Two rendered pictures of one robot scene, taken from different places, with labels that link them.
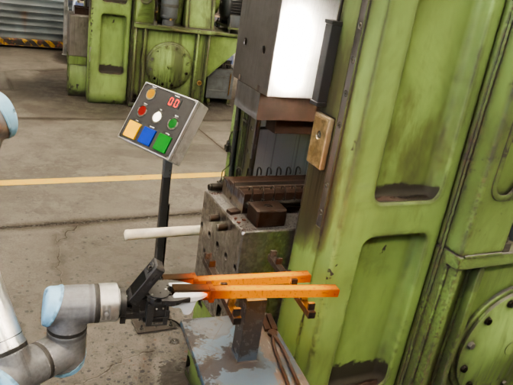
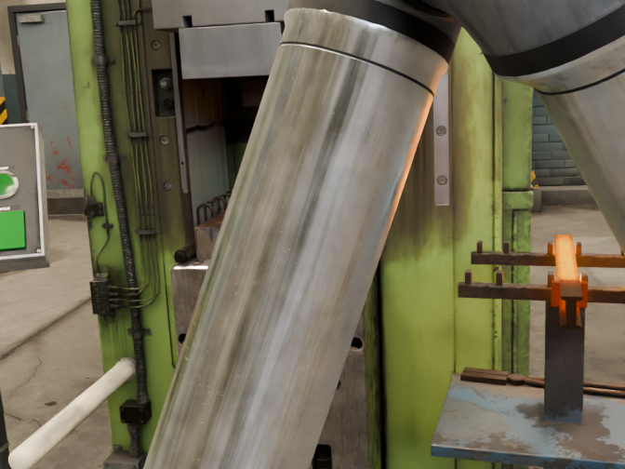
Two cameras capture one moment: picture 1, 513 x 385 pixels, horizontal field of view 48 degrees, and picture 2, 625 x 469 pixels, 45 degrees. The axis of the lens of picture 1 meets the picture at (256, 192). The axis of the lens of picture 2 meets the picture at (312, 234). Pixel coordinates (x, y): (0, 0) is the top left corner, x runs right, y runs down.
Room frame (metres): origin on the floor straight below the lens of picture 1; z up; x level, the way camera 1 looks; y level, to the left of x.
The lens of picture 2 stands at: (0.96, 1.11, 1.25)
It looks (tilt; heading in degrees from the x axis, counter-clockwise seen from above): 12 degrees down; 310
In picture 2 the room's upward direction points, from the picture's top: 3 degrees counter-clockwise
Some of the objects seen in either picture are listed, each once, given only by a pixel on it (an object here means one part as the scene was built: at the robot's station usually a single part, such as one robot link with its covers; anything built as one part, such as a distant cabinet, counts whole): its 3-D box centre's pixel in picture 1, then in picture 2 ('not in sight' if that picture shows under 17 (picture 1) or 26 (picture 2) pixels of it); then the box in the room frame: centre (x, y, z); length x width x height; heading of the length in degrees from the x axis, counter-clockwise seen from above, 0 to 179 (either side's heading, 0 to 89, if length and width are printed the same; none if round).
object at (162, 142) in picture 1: (162, 143); (4, 232); (2.30, 0.42, 1.01); 0.07 x 0.05 x 0.07; 53
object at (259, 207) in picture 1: (266, 214); not in sight; (1.88, -0.05, 0.95); 0.12 x 0.08 x 0.06; 118
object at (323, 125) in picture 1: (320, 140); not in sight; (1.79, -0.18, 1.27); 0.09 x 0.02 x 0.17; 28
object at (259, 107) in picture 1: (297, 101); (259, 54); (2.11, -0.10, 1.32); 0.42 x 0.20 x 0.10; 118
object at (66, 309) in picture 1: (70, 305); not in sight; (1.10, 0.38, 0.98); 0.12 x 0.09 x 0.10; 113
